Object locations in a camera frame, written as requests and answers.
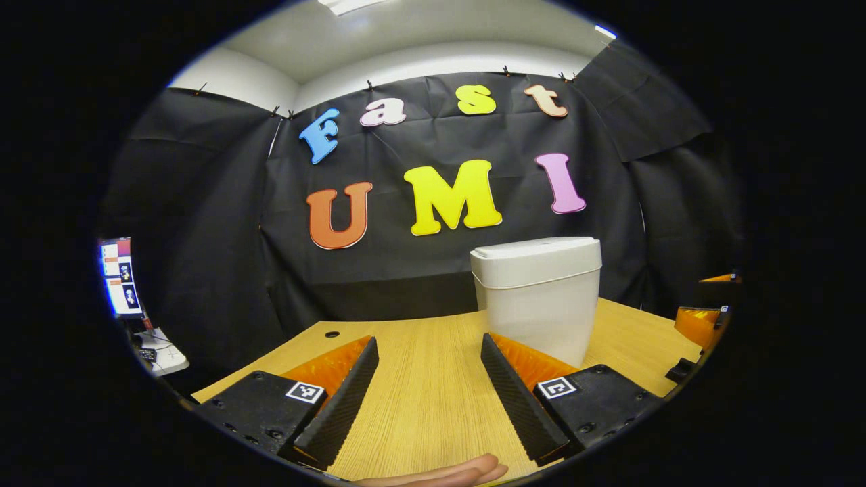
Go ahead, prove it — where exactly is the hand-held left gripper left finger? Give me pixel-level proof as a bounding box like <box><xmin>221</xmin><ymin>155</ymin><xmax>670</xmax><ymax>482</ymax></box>
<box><xmin>193</xmin><ymin>335</ymin><xmax>380</xmax><ymax>471</ymax></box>

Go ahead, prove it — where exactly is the white side table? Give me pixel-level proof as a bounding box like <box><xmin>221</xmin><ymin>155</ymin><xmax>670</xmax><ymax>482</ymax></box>
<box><xmin>132</xmin><ymin>327</ymin><xmax>191</xmax><ymax>377</ymax></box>

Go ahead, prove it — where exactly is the computer monitor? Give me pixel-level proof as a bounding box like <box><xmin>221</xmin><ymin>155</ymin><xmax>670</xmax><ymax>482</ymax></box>
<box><xmin>99</xmin><ymin>237</ymin><xmax>145</xmax><ymax>319</ymax></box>

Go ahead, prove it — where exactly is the white desktop garbage bin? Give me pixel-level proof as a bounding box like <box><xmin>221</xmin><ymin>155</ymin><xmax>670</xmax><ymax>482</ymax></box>
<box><xmin>470</xmin><ymin>237</ymin><xmax>603</xmax><ymax>368</ymax></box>

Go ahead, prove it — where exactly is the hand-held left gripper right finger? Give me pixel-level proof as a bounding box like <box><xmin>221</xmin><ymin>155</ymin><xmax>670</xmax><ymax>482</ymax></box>
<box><xmin>480</xmin><ymin>332</ymin><xmax>665</xmax><ymax>467</ymax></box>

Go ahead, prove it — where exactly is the wooden desktop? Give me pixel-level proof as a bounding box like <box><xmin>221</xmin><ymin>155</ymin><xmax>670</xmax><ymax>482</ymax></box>
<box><xmin>191</xmin><ymin>298</ymin><xmax>704</xmax><ymax>486</ymax></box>

